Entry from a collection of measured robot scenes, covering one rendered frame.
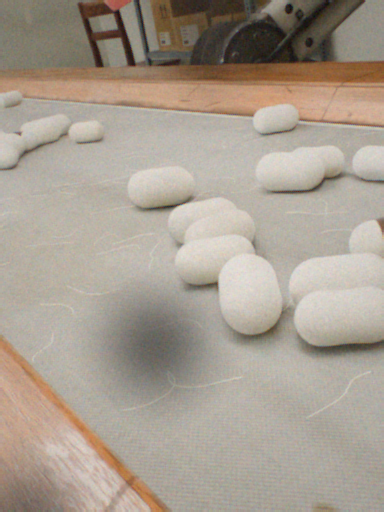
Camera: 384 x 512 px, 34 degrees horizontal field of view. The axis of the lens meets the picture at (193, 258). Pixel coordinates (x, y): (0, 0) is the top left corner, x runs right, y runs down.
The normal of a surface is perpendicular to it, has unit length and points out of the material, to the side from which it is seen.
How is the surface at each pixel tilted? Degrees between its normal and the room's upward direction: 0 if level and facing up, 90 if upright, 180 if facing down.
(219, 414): 0
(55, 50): 90
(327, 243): 0
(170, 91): 45
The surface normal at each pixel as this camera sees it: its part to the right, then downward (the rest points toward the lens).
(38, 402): -0.18, -0.90
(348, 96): -0.70, -0.38
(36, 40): 0.53, 0.25
